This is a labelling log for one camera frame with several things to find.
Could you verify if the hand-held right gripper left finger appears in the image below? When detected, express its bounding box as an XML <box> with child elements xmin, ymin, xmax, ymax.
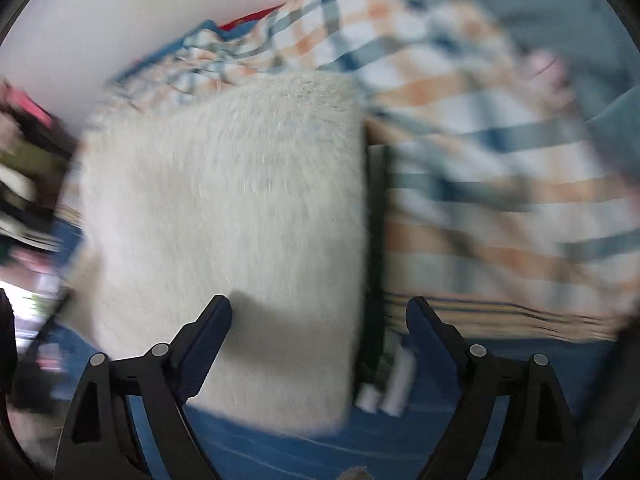
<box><xmin>52</xmin><ymin>295</ymin><xmax>233</xmax><ymax>480</ymax></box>

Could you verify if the plaid bed sheet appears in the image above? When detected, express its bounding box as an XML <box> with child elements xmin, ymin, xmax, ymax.
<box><xmin>102</xmin><ymin>0</ymin><xmax>633</xmax><ymax>343</ymax></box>

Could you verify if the pink cloth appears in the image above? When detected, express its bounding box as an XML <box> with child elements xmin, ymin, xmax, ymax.
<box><xmin>522</xmin><ymin>50</ymin><xmax>573</xmax><ymax>93</ymax></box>

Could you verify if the pile of clothes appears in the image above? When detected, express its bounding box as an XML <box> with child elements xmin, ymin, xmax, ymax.
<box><xmin>0</xmin><ymin>77</ymin><xmax>78</xmax><ymax>261</ymax></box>

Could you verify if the blue striped bed sheet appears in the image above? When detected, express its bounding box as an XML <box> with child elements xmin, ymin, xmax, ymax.
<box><xmin>15</xmin><ymin>217</ymin><xmax>623</xmax><ymax>480</ymax></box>

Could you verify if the green sweater with striped trim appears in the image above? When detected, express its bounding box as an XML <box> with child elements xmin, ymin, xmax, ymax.
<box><xmin>352</xmin><ymin>144</ymin><xmax>418</xmax><ymax>417</ymax></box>

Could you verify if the light blue blanket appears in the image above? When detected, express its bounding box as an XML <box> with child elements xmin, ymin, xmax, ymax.
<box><xmin>435</xmin><ymin>0</ymin><xmax>640</xmax><ymax>133</ymax></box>

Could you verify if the white tweed jacket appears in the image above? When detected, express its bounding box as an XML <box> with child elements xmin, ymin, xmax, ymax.
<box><xmin>65</xmin><ymin>71</ymin><xmax>372</xmax><ymax>436</ymax></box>

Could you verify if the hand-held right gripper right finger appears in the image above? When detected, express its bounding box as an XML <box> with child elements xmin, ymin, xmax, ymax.
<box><xmin>405</xmin><ymin>296</ymin><xmax>586</xmax><ymax>480</ymax></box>

